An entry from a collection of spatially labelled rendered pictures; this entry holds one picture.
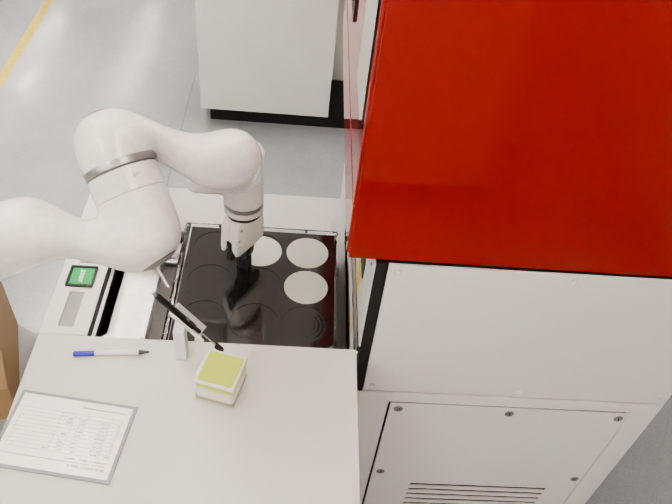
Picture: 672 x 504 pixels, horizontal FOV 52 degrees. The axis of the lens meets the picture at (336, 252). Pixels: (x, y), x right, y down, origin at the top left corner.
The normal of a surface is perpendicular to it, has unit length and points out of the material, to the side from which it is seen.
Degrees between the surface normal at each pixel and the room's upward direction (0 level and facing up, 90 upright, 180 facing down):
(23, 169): 0
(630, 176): 90
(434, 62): 90
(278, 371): 0
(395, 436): 90
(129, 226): 43
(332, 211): 0
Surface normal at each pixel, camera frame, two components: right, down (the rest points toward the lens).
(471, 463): 0.00, 0.72
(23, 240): 0.21, 0.28
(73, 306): 0.09, -0.69
